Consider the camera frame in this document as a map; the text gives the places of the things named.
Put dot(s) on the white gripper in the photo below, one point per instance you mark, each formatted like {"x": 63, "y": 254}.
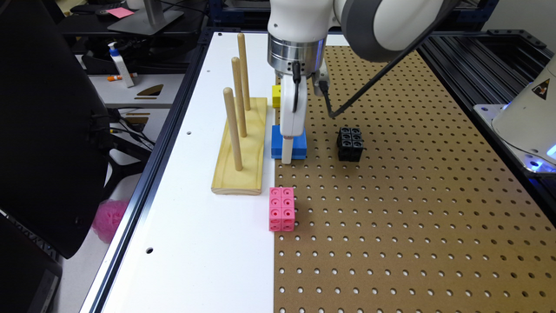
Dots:
{"x": 294, "y": 102}

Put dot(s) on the blue square block with hole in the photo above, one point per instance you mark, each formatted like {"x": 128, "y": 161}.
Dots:
{"x": 299, "y": 150}

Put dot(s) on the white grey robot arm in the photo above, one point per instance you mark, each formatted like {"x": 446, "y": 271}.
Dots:
{"x": 381, "y": 31}

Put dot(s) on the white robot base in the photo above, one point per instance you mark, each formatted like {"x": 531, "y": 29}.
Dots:
{"x": 526, "y": 126}

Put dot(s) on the pink interlocking cube block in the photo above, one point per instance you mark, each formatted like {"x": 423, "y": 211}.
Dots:
{"x": 281, "y": 209}

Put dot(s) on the black interlocking cube block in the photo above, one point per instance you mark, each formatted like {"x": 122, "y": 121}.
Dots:
{"x": 350, "y": 144}

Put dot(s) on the yellow cube with hole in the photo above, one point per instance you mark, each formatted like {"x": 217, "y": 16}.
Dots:
{"x": 276, "y": 96}

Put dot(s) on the wooden peg base board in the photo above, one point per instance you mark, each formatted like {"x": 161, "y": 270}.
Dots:
{"x": 229, "y": 181}

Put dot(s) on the front wooden peg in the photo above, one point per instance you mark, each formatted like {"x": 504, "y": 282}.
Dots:
{"x": 233, "y": 127}

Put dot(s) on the wooden peg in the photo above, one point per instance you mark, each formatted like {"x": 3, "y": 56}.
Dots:
{"x": 236, "y": 68}
{"x": 233, "y": 127}
{"x": 244, "y": 70}

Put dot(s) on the middle wooden peg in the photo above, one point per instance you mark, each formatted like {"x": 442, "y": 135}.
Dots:
{"x": 236, "y": 68}

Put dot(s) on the rear wooden peg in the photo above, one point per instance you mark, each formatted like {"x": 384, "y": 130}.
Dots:
{"x": 244, "y": 70}

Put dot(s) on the brown perforated pegboard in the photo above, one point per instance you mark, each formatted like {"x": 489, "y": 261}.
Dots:
{"x": 429, "y": 220}

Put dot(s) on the orange marker pen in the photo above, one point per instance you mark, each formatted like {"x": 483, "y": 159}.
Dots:
{"x": 119, "y": 77}

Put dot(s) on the silver monitor stand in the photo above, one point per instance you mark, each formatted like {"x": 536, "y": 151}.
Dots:
{"x": 148, "y": 18}

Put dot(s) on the pink fuzzy ball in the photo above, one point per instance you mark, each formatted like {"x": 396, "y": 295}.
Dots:
{"x": 108, "y": 217}

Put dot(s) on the white blue pump bottle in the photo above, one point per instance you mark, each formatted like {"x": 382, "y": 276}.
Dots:
{"x": 120, "y": 64}

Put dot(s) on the pink sticky note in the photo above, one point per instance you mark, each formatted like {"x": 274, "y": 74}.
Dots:
{"x": 120, "y": 12}

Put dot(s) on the black office chair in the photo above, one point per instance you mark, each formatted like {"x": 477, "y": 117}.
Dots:
{"x": 59, "y": 159}

